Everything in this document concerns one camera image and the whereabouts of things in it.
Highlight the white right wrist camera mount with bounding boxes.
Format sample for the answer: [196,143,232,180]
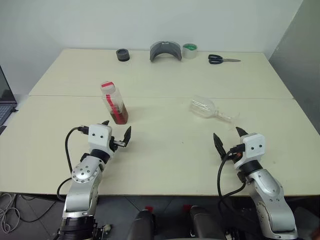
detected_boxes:
[233,132,268,171]

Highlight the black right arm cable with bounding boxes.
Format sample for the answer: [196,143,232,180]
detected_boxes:
[216,143,248,240]

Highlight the black handled scissors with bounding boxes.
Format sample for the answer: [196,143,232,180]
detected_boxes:
[207,54,242,66]

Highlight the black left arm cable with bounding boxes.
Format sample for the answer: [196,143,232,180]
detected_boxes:
[56,126,90,201]

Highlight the clear plastic wine glass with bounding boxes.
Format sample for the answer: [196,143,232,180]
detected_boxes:
[189,94,241,126]

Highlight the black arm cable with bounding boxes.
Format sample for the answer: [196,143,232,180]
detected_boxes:
[56,126,90,201]
[216,143,248,240]

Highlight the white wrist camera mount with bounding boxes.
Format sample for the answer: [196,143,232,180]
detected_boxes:
[233,132,268,171]
[87,123,113,158]

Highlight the tape roll with green core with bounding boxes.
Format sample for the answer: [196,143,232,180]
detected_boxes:
[181,42,199,60]

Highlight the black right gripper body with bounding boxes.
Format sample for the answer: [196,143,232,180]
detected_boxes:
[224,151,238,164]

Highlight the red and white bottle cap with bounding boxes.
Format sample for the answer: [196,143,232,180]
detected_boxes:
[100,80,116,93]

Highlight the dark rounded shape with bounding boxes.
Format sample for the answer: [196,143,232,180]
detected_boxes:
[129,209,157,240]
[188,205,226,240]

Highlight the plastic bottle with red contents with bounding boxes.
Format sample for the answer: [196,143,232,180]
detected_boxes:
[99,87,130,125]

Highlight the black floor cable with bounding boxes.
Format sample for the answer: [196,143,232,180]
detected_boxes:
[14,194,59,224]

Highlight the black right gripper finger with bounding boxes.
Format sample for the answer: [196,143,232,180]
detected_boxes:
[212,132,228,161]
[235,126,249,138]

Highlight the grey laptop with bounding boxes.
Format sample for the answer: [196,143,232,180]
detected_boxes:
[0,64,19,129]

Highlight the white floor cable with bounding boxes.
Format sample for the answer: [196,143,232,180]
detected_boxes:
[0,191,21,234]

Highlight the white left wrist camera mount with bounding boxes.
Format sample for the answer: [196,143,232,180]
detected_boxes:
[87,123,113,158]

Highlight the black round container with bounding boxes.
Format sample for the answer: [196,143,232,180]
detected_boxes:
[115,48,132,63]

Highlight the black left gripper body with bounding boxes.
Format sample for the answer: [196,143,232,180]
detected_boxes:
[108,135,121,158]

